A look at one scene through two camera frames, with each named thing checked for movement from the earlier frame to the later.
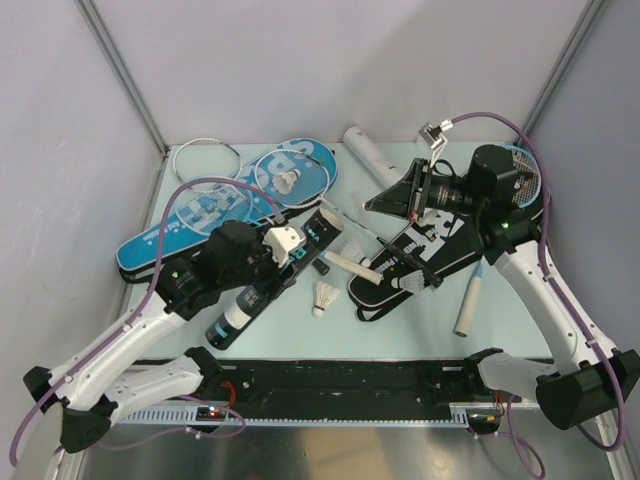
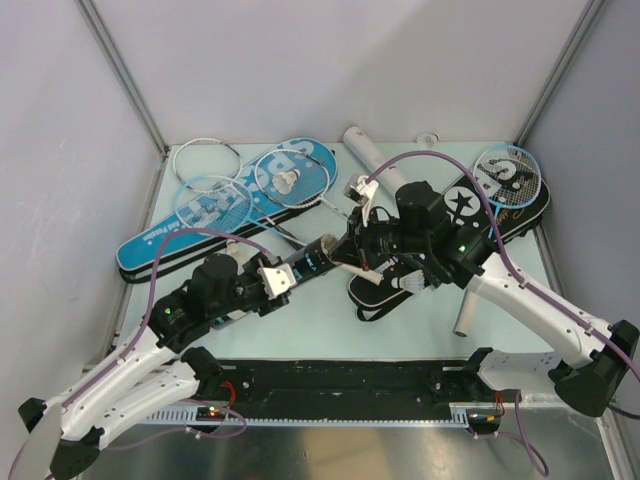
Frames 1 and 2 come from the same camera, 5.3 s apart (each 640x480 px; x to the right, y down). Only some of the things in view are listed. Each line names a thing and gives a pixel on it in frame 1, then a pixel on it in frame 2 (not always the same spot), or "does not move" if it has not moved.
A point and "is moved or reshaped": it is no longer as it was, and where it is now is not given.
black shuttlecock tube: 323,227 is moved or reshaped
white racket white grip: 303,180 does not move
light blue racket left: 214,210 does not move
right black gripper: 404,198 to 355,252
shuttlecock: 283,181 does not move
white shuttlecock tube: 381,166 does not move
